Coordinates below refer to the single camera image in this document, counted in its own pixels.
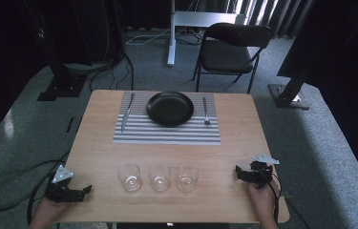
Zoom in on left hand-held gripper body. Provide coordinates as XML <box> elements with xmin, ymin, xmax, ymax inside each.
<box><xmin>44</xmin><ymin>164</ymin><xmax>86</xmax><ymax>204</ymax></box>

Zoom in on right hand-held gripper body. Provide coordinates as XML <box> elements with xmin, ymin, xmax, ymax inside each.
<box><xmin>244</xmin><ymin>154</ymin><xmax>282</xmax><ymax>190</ymax></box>

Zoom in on person's left hand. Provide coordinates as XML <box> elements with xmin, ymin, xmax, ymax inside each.
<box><xmin>28</xmin><ymin>197</ymin><xmax>73</xmax><ymax>229</ymax></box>

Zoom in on person's right hand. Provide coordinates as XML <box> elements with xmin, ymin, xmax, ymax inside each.
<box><xmin>246</xmin><ymin>181</ymin><xmax>280</xmax><ymax>229</ymax></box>

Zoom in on clear drinking glass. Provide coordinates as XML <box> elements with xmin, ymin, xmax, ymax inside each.
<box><xmin>149</xmin><ymin>164</ymin><xmax>172</xmax><ymax>193</ymax></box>
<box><xmin>117</xmin><ymin>163</ymin><xmax>142</xmax><ymax>193</ymax></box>
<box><xmin>176</xmin><ymin>164</ymin><xmax>200</xmax><ymax>193</ymax></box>

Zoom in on black floor strip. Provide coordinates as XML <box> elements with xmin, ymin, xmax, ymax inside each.
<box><xmin>65</xmin><ymin>116</ymin><xmax>74</xmax><ymax>135</ymax></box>

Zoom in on silver fork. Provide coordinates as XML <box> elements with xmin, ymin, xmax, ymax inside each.
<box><xmin>201</xmin><ymin>96</ymin><xmax>212</xmax><ymax>126</ymax></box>

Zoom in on striped grey placemat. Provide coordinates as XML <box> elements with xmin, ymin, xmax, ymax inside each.
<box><xmin>113</xmin><ymin>91</ymin><xmax>221</xmax><ymax>146</ymax></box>

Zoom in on black metal stand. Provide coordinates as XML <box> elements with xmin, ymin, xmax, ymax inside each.
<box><xmin>23</xmin><ymin>0</ymin><xmax>89</xmax><ymax>102</ymax></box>
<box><xmin>267</xmin><ymin>61</ymin><xmax>315</xmax><ymax>112</ymax></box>

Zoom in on silver table knife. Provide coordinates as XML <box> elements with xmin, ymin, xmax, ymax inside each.
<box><xmin>120</xmin><ymin>93</ymin><xmax>136</xmax><ymax>134</ymax></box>

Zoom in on black plate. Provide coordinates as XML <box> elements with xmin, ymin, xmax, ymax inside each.
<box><xmin>145</xmin><ymin>91</ymin><xmax>195</xmax><ymax>128</ymax></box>

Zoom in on black folding chair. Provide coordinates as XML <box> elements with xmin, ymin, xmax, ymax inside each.
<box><xmin>192</xmin><ymin>22</ymin><xmax>273</xmax><ymax>95</ymax></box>

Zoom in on dark hanging cloth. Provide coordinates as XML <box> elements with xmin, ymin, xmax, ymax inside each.
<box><xmin>276</xmin><ymin>0</ymin><xmax>358</xmax><ymax>201</ymax></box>

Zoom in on grey pleated curtain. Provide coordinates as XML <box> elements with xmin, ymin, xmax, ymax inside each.
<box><xmin>227</xmin><ymin>0</ymin><xmax>316</xmax><ymax>40</ymax></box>

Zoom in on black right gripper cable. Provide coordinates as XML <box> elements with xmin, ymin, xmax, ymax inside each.
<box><xmin>254</xmin><ymin>162</ymin><xmax>312</xmax><ymax>229</ymax></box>

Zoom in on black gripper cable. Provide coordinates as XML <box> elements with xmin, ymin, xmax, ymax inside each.
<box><xmin>0</xmin><ymin>151</ymin><xmax>72</xmax><ymax>225</ymax></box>
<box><xmin>254</xmin><ymin>162</ymin><xmax>312</xmax><ymax>229</ymax></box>

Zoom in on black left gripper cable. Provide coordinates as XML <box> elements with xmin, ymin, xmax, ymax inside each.
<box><xmin>0</xmin><ymin>151</ymin><xmax>72</xmax><ymax>225</ymax></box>

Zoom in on black floor cables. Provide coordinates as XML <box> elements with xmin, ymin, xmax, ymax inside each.
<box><xmin>88</xmin><ymin>52</ymin><xmax>136</xmax><ymax>93</ymax></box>

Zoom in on white metal desk frame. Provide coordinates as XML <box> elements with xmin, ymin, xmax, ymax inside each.
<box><xmin>166</xmin><ymin>0</ymin><xmax>248</xmax><ymax>68</ymax></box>

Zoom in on white floor cable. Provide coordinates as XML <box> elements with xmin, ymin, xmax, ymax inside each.
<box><xmin>124</xmin><ymin>28</ymin><xmax>172</xmax><ymax>47</ymax></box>

